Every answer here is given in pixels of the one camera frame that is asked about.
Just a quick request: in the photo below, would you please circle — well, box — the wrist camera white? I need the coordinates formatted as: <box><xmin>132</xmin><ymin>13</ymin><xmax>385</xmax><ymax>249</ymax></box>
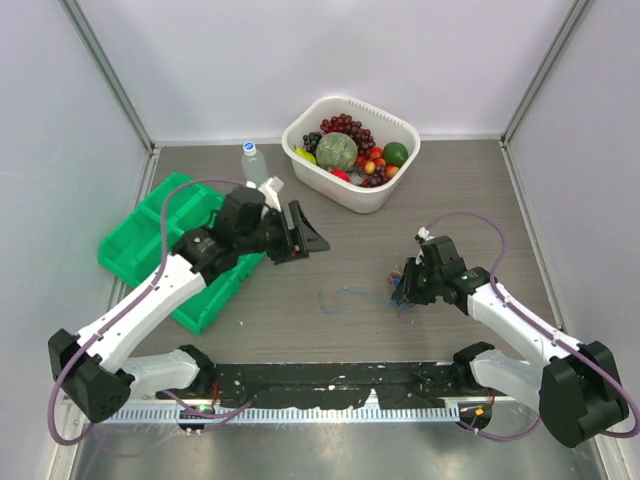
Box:
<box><xmin>415</xmin><ymin>227</ymin><xmax>433</xmax><ymax>244</ymax></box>
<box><xmin>257</xmin><ymin>176</ymin><xmax>284</xmax><ymax>215</ymax></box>

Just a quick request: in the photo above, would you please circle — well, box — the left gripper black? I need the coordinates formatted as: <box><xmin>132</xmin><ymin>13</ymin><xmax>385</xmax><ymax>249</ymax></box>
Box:
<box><xmin>237</xmin><ymin>200</ymin><xmax>330</xmax><ymax>265</ymax></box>

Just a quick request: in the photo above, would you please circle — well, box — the green lime fruit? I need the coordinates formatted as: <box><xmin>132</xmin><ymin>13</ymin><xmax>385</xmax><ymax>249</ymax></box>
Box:
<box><xmin>383</xmin><ymin>142</ymin><xmax>409</xmax><ymax>167</ymax></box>

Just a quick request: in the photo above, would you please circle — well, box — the red grape bunch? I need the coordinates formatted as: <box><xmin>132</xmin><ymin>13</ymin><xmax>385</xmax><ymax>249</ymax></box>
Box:
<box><xmin>320</xmin><ymin>113</ymin><xmax>376</xmax><ymax>156</ymax></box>

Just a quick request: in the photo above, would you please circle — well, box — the clear water bottle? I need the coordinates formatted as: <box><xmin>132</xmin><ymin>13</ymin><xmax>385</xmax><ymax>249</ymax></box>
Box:
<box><xmin>241</xmin><ymin>142</ymin><xmax>269</xmax><ymax>186</ymax></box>

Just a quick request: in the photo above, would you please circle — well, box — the red apple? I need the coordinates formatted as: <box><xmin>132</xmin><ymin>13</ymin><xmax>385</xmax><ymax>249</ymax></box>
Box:
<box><xmin>330</xmin><ymin>169</ymin><xmax>351</xmax><ymax>183</ymax></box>

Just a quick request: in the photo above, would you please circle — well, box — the slotted white cable duct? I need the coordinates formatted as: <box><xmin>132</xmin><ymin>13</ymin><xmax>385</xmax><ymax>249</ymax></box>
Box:
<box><xmin>103</xmin><ymin>401</ymin><xmax>460</xmax><ymax>429</ymax></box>

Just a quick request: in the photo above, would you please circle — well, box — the yellow banana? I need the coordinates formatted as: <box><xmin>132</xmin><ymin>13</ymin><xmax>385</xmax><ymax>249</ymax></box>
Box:
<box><xmin>295</xmin><ymin>147</ymin><xmax>317</xmax><ymax>165</ymax></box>

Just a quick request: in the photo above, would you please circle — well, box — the green compartment tray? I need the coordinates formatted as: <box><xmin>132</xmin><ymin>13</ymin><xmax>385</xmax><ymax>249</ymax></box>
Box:
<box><xmin>97</xmin><ymin>172</ymin><xmax>269</xmax><ymax>336</ymax></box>

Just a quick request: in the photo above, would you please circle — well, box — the white plastic basket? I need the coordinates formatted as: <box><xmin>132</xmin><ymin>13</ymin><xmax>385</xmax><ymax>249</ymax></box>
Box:
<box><xmin>281</xmin><ymin>95</ymin><xmax>421</xmax><ymax>214</ymax></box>

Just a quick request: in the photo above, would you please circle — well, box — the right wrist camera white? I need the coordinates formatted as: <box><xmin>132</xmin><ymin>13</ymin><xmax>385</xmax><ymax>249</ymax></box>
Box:
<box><xmin>415</xmin><ymin>227</ymin><xmax>433</xmax><ymax>244</ymax></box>

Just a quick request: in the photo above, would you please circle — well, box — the green round melon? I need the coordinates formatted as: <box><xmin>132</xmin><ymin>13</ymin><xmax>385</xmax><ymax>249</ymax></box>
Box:
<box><xmin>315</xmin><ymin>133</ymin><xmax>358</xmax><ymax>170</ymax></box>

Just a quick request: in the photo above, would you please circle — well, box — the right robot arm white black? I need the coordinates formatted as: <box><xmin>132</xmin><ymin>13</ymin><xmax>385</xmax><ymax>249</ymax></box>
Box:
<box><xmin>392</xmin><ymin>229</ymin><xmax>630</xmax><ymax>448</ymax></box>

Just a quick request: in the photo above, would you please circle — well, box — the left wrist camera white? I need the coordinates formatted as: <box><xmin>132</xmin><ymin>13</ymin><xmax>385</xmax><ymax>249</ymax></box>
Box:
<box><xmin>257</xmin><ymin>176</ymin><xmax>284</xmax><ymax>215</ymax></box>

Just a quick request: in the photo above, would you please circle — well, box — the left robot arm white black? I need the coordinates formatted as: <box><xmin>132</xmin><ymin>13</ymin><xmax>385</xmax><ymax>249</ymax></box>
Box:
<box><xmin>48</xmin><ymin>177</ymin><xmax>330</xmax><ymax>423</ymax></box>

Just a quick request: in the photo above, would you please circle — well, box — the cherry cluster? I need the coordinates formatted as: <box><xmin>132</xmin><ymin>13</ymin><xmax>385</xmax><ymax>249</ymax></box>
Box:
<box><xmin>355</xmin><ymin>146</ymin><xmax>401</xmax><ymax>188</ymax></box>

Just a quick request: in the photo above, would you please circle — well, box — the dark grape bunch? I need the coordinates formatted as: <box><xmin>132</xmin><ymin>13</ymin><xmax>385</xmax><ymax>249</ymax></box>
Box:
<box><xmin>303</xmin><ymin>131</ymin><xmax>323</xmax><ymax>154</ymax></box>

